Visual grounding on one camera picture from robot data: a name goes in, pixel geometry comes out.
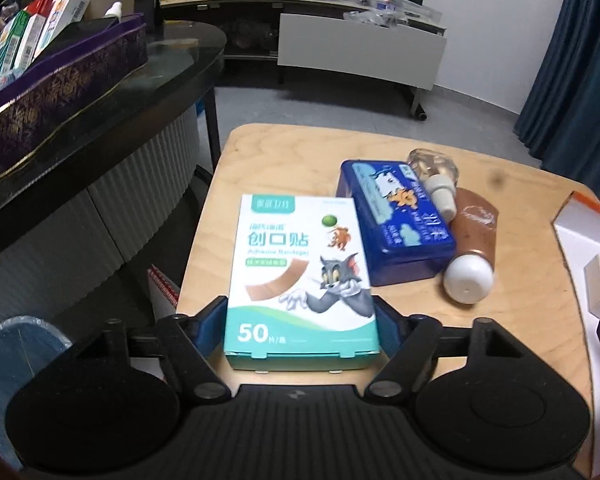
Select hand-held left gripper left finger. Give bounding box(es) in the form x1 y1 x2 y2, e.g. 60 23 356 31
72 296 232 407

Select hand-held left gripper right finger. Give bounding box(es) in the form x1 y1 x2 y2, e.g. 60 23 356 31
364 296 526 407

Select orange-rimmed white box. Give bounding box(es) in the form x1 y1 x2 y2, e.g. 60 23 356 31
552 191 600 477

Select teal and white bandage box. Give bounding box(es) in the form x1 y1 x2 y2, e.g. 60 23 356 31
223 192 381 374

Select red and white carton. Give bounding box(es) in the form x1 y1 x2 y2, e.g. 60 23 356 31
147 265 181 322

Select blue cartoon card box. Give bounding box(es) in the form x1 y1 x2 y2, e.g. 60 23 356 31
336 159 457 288

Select brown tube with white cap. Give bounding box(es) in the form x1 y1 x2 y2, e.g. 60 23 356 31
442 187 498 306

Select white ribbed cabinet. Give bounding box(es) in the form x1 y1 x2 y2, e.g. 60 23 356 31
0 105 201 361

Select clear bottle with white cap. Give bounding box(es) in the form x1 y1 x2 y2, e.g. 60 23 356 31
405 147 461 221

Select blue round bin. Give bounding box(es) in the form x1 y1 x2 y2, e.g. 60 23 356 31
0 315 74 471

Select black glass table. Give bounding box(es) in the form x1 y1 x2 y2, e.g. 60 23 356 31
0 21 229 268

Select purple gold-patterned box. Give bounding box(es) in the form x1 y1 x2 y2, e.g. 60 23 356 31
0 14 149 184

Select dark blue curtain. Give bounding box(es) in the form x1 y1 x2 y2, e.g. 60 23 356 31
514 0 600 177

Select clear plastic bags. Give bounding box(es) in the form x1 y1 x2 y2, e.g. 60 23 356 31
342 7 412 29

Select pile of small boxes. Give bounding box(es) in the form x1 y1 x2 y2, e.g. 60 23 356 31
355 0 446 22

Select beige container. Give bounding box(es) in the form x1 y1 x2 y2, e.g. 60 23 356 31
82 0 136 19

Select green and white medicine box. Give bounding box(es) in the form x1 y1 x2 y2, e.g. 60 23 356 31
0 10 34 86

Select blue and white medicine box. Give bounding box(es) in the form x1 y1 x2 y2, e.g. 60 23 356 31
32 0 91 61

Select red and white medicine box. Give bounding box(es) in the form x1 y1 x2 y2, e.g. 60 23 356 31
15 0 56 68

